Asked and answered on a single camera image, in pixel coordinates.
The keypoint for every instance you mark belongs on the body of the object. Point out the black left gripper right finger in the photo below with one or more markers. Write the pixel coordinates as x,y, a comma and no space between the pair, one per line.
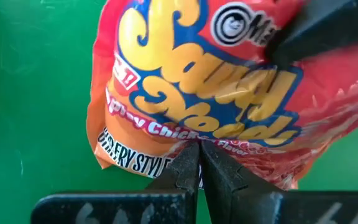
228,193

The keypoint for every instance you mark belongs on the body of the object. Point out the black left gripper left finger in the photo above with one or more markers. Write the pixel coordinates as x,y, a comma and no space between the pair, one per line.
179,186

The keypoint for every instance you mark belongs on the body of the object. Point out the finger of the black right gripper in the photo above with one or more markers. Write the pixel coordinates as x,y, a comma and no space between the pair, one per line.
322,28

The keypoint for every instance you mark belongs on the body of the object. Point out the red Saucy Noodles pack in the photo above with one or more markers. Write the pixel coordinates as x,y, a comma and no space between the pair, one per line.
197,77

